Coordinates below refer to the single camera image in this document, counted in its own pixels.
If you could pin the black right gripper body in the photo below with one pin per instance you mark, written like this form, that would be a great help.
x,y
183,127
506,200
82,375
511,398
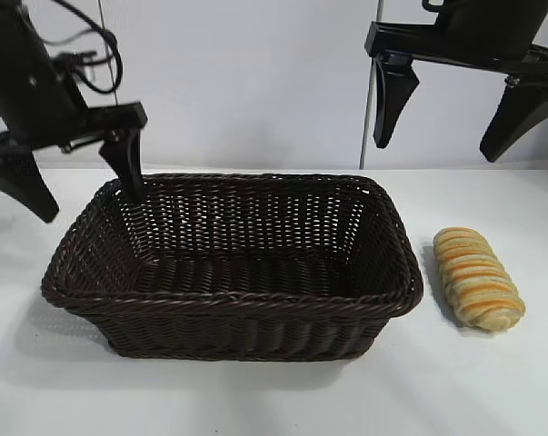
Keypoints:
x,y
482,27

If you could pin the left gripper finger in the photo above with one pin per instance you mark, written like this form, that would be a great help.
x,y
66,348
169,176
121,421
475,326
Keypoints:
x,y
23,186
128,159

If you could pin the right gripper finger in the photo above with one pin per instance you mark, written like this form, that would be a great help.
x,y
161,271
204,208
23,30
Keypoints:
x,y
394,95
523,118

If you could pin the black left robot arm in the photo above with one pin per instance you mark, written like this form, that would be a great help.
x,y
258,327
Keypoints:
x,y
1,32

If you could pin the long striped bread roll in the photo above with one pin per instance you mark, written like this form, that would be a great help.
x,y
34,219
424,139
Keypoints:
x,y
478,281

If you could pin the dark brown wicker basket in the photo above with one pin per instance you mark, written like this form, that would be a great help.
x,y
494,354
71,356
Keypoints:
x,y
232,327

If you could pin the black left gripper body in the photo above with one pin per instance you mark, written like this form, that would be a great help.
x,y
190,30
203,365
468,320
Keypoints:
x,y
42,104

